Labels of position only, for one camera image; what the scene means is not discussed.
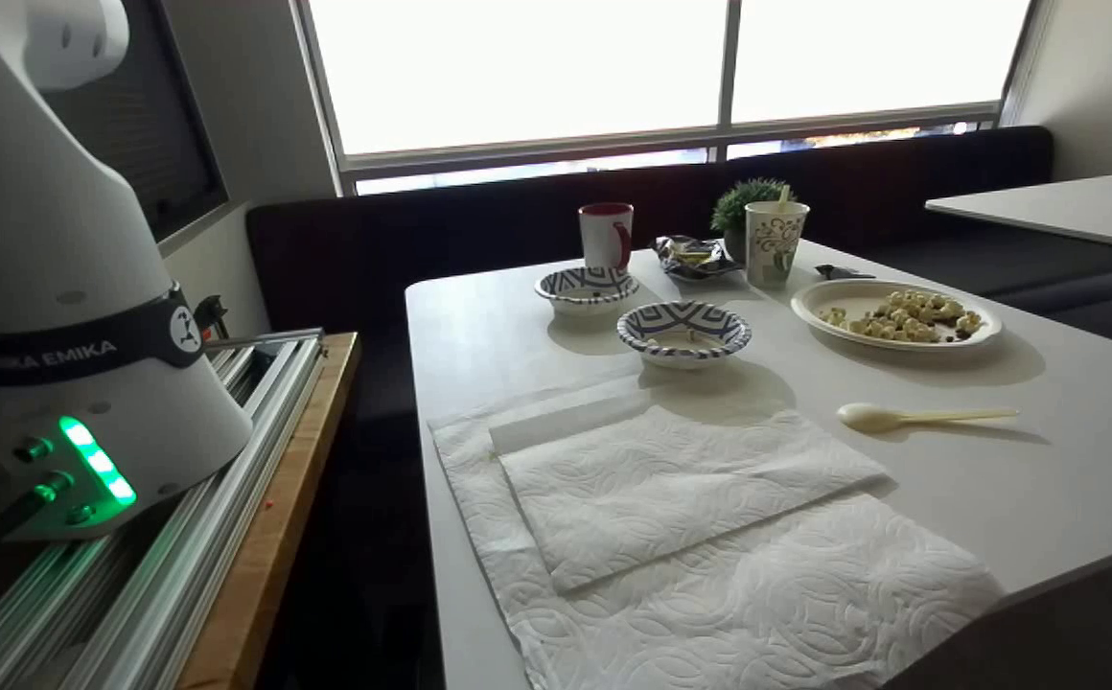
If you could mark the white plastic spoon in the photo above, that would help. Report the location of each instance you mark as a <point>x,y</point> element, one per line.
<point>871,415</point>

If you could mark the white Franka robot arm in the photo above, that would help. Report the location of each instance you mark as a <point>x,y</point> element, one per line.
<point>61,241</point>

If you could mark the small blue patterned bowl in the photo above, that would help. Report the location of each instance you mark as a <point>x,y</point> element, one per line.
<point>586,290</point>

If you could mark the red and white mug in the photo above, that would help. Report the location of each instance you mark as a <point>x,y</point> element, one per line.
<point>609,234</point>

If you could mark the large blue patterned bowl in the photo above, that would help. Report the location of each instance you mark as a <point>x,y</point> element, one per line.
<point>683,332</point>

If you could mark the small metal dish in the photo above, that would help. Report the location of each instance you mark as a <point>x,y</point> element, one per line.
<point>692,253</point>

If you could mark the small folded paper towel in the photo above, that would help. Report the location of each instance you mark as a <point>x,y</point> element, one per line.
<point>674,493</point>

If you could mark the dark bench sofa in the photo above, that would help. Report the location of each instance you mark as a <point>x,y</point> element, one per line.
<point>366,253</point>

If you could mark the small green plant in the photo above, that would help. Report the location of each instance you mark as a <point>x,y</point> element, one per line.
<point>750,204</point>

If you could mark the patterned paper cup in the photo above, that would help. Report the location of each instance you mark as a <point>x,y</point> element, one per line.
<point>774,239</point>

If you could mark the white plate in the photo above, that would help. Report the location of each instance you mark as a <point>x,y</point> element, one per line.
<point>828,304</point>

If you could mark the dark small utensil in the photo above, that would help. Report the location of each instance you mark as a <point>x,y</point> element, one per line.
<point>843,268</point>

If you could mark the large white paper towel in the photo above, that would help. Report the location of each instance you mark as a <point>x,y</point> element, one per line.
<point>762,613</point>

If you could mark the popcorn snack food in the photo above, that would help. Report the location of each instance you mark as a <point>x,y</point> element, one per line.
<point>907,317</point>

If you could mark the wooden board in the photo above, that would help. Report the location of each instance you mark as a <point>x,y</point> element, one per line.
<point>269,548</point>

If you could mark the white side table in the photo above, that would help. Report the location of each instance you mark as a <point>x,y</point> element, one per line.
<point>1069,209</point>

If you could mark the grey window frame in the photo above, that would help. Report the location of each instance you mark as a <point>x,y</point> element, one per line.
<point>727,61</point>

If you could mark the dark wall panel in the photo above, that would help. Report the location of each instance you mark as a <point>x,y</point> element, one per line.
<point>149,128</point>

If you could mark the aluminium rail frame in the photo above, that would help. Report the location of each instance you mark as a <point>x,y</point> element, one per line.
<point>135,577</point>

